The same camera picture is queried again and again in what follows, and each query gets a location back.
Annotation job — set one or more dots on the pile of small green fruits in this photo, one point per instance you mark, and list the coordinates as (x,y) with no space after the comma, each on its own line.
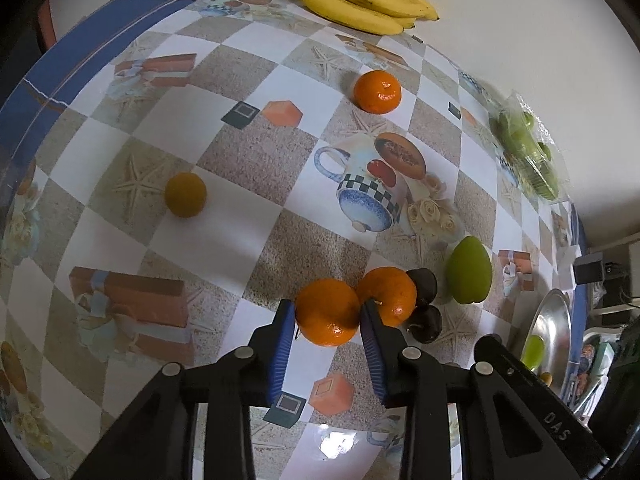
(520,140)

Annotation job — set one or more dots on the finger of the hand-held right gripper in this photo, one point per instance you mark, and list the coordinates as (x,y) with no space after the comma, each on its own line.
(560,422)

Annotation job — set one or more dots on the round metal bowl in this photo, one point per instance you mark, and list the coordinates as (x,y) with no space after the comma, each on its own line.
(550,320)

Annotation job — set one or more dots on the light green fruit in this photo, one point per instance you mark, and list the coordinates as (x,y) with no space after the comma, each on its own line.
(533,351)

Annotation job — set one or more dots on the orange mandarin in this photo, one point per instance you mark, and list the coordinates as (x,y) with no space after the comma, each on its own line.
(325,310)
(392,295)
(377,91)

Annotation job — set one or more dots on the small yellow fruit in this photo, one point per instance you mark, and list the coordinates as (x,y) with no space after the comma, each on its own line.
(546,378)

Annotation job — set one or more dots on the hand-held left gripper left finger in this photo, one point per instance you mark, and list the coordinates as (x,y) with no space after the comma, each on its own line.
(282,350)

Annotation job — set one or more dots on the clear plastic fruit container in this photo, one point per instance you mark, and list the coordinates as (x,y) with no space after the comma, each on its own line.
(545,125)

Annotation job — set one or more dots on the green mango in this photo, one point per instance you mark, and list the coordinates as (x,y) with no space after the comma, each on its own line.
(469,270)

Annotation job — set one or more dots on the dark brown fruit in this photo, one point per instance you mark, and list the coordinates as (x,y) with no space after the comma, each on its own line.
(424,282)
(427,324)

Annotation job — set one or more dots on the round yellow fruit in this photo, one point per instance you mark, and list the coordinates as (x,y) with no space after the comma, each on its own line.
(185,195)

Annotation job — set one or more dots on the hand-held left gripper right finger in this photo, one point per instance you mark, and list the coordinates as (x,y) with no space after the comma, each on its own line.
(372,355)

